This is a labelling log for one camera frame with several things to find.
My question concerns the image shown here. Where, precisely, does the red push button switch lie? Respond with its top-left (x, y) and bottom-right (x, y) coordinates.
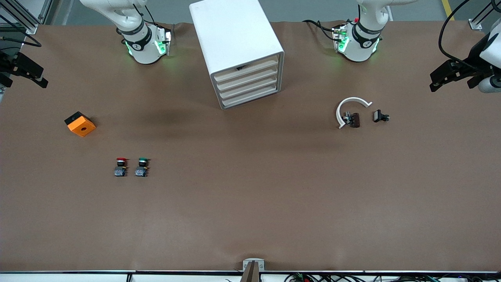
top-left (114, 157), bottom-right (129, 177)

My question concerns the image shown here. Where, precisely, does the orange and black button box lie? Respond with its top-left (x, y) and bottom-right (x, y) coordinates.
top-left (64, 111), bottom-right (96, 137)

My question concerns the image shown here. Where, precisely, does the white drawer cabinet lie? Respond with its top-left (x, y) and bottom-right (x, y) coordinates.
top-left (189, 0), bottom-right (285, 110)

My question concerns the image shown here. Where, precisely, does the yellow floor tape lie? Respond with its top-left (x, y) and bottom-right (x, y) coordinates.
top-left (442, 0), bottom-right (456, 21)

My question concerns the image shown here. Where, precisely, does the white curved plastic part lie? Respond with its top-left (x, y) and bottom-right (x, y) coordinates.
top-left (336, 97), bottom-right (373, 129)

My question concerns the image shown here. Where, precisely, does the brown terminal block part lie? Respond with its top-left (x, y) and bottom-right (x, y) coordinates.
top-left (342, 112), bottom-right (360, 128)

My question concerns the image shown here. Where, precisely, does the brown table cover sheet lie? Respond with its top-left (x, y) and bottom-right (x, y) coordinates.
top-left (0, 20), bottom-right (501, 273)

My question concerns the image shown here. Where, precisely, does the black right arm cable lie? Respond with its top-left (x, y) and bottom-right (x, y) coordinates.
top-left (0, 16), bottom-right (42, 48)

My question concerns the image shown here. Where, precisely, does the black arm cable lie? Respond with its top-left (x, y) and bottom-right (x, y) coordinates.
top-left (438, 0), bottom-right (471, 71)
top-left (0, 16), bottom-right (42, 48)

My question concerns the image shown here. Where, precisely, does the aluminium frame profile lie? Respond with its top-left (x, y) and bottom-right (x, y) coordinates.
top-left (0, 0), bottom-right (51, 35)
top-left (470, 0), bottom-right (501, 31)

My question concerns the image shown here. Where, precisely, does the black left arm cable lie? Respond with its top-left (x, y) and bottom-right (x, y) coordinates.
top-left (438, 0), bottom-right (471, 71)

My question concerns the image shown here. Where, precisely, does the green push button switch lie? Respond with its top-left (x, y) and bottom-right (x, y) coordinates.
top-left (135, 157), bottom-right (150, 177)

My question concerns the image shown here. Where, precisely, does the black base cable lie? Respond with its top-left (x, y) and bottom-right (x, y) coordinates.
top-left (303, 19), bottom-right (338, 42)

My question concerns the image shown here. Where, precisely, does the white table edge rail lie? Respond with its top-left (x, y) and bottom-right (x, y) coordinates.
top-left (0, 270), bottom-right (501, 282)

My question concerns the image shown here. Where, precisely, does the black cable bundle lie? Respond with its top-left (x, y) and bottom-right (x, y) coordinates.
top-left (285, 273), bottom-right (501, 282)

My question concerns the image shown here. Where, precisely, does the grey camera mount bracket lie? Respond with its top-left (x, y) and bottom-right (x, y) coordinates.
top-left (241, 258), bottom-right (265, 282)

